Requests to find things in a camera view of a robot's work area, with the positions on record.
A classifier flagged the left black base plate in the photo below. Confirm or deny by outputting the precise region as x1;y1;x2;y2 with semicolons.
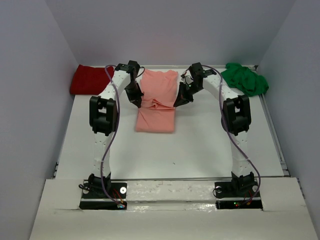
79;181;128;211

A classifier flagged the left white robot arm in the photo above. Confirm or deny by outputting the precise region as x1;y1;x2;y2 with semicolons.
88;60;144;199

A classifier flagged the folded red t shirt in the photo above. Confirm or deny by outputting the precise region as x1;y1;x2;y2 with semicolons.
69;64;110;95

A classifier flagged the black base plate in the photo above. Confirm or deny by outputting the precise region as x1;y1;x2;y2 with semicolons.
79;181;128;211
212;181;263;210

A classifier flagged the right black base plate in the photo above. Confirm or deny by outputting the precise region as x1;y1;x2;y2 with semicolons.
212;181;263;210

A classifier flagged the pink t shirt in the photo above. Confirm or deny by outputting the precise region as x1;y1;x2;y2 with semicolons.
135;69;178;134

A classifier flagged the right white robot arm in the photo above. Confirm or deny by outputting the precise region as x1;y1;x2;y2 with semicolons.
174;62;261;204

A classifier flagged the crumpled green t shirt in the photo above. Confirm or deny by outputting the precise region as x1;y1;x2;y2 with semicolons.
221;63;269;97

